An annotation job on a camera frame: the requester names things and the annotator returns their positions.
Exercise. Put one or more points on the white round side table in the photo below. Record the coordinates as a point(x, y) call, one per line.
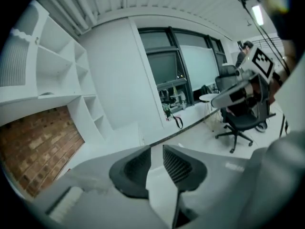
point(207, 97)

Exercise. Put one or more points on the brick pattern panel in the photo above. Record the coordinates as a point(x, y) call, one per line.
point(38, 147)

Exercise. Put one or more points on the rectangular ceiling light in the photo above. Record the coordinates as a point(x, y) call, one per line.
point(258, 14)

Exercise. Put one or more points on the person's left forearm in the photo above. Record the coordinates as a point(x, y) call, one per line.
point(281, 175)

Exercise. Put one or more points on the person's white shirt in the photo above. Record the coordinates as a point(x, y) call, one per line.
point(294, 96)

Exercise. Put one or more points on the clutter on window sill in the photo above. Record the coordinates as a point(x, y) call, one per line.
point(172, 99)

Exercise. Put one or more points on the black framed window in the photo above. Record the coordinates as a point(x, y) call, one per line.
point(166, 63)

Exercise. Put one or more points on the black office chair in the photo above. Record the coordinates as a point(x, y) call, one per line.
point(241, 123)

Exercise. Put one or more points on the white shelf unit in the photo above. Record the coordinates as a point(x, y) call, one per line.
point(59, 63)

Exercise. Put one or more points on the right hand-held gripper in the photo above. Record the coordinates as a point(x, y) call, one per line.
point(261, 61)

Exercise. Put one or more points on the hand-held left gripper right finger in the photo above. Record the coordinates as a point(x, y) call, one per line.
point(184, 170)

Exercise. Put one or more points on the white roller blind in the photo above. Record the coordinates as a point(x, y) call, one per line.
point(199, 67)

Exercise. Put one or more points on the white ceiling pipes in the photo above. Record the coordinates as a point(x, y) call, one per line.
point(82, 13)

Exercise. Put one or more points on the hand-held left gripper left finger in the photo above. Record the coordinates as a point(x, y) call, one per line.
point(129, 175)

